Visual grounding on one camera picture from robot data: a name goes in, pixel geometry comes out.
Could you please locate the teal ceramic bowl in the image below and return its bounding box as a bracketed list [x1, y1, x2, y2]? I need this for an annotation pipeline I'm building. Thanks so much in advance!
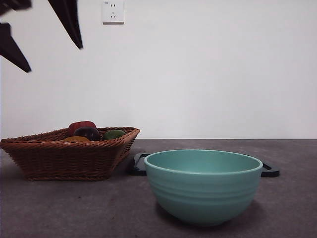
[144, 149, 264, 227]

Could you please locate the brown wicker basket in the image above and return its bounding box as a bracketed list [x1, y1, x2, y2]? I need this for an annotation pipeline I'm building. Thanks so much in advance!
[0, 126, 141, 181]

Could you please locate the dark purple plum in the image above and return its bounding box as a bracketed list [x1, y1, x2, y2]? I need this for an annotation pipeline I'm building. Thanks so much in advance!
[73, 126, 101, 141]

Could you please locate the green fruit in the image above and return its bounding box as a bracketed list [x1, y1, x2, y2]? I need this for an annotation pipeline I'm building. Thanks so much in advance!
[102, 129, 126, 141]

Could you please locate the orange-yellow fruit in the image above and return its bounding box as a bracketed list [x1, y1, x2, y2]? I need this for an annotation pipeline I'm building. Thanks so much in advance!
[63, 135, 91, 143]

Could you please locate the red apple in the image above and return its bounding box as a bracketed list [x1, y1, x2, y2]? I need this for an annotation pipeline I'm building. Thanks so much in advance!
[68, 120, 98, 137]

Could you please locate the white wall socket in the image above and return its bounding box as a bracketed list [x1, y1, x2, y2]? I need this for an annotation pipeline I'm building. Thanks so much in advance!
[103, 0, 125, 25]

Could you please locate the dark green rectangular tray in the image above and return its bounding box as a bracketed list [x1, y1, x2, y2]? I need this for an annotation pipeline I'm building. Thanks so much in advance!
[126, 152, 280, 178]

